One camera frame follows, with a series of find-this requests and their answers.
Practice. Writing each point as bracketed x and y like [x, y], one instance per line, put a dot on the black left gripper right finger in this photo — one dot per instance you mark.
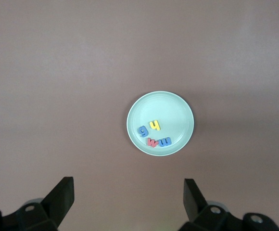
[194, 207]

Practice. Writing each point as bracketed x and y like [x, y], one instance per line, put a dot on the yellow foam letter h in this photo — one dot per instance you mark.
[155, 125]

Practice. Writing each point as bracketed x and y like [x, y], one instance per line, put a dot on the green plate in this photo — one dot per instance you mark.
[168, 110]

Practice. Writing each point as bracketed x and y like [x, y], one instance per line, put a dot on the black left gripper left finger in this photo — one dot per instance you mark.
[57, 204]

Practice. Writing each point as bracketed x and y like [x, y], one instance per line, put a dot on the blue foam letter e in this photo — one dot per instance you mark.
[166, 141]

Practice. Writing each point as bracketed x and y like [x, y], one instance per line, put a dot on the brown table cover sheet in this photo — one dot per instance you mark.
[57, 84]

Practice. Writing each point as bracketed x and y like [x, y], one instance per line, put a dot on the blue foam letter g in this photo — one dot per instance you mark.
[143, 131]

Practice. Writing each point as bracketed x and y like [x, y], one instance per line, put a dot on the red foam letter m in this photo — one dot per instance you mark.
[152, 142]

